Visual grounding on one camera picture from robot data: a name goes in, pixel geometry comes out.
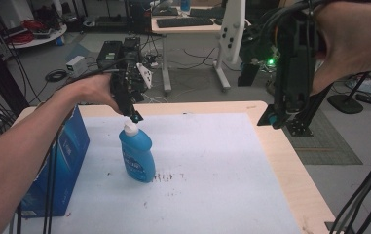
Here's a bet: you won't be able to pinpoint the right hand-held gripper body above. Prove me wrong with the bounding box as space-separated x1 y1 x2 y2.
238 12 327 115

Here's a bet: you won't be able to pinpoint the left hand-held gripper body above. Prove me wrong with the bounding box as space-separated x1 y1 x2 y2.
96 36 153 118

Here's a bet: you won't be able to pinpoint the blue bottle with white cap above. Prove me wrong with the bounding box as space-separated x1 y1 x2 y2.
118 119 157 184

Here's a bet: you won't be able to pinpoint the person's left hand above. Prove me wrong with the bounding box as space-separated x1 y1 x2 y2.
55 73 123 115

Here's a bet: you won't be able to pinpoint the person's right hand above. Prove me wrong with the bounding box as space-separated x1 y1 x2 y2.
309 0 371 97

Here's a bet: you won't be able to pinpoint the black metal stand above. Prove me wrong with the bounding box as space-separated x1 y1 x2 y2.
284 82 334 137

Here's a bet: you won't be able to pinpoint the small white box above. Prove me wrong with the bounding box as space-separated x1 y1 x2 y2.
64 55 89 79

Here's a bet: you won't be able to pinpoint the grey floor mat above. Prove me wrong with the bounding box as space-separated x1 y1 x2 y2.
282 107 364 166

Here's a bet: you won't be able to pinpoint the black round stand base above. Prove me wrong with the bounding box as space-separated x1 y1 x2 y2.
326 94 365 115

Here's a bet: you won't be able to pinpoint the blue cardboard box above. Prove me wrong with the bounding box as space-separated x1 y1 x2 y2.
19 104 91 218

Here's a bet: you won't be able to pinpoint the light wooden desk white legs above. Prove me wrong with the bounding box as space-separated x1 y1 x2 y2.
149 0 253 96

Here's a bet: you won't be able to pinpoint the black keyboard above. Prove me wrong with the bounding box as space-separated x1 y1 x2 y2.
156 17 215 29
188 7 227 20

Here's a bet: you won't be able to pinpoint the white table mat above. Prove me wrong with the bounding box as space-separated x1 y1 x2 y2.
9 112 302 234

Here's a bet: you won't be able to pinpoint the round white table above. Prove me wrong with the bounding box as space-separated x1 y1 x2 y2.
7 22 68 50

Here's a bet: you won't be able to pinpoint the coiled black cable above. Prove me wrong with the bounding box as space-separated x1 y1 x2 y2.
44 68 68 83

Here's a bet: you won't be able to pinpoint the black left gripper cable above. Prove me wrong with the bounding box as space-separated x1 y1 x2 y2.
41 58 129 234

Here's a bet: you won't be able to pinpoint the red coiled cable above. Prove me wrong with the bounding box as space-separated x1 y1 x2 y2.
8 19 46 46

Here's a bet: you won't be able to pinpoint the black right gripper cable bundle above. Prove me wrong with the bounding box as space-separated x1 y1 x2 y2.
328 130 371 234

